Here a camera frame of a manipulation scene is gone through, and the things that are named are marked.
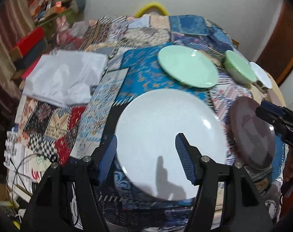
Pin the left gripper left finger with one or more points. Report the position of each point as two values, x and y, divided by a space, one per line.
65 199

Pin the person right hand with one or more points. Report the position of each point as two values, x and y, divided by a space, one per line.
288 169

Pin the purple plate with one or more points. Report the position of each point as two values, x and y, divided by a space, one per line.
254 138

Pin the white spotted bowl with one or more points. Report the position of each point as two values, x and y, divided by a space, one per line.
263 81

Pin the green box of clutter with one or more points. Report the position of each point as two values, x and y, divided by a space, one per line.
41 10

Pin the pink rabbit toy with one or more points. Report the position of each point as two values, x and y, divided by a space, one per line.
63 30

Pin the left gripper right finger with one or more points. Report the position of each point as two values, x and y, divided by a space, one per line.
243 207

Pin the mint green plate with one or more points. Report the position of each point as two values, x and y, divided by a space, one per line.
188 66

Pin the red box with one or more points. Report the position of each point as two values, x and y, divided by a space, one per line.
24 45

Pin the striped brown curtain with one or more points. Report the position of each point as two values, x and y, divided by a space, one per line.
15 23

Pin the patchwork bed cover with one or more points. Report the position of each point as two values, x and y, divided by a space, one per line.
136 48

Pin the white plate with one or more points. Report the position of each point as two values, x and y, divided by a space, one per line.
146 132

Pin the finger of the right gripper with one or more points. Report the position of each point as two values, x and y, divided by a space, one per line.
280 117

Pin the white folded cloth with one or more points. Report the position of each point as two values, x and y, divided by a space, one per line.
65 78

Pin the mint green bowl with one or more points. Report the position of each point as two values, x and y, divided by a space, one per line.
239 68

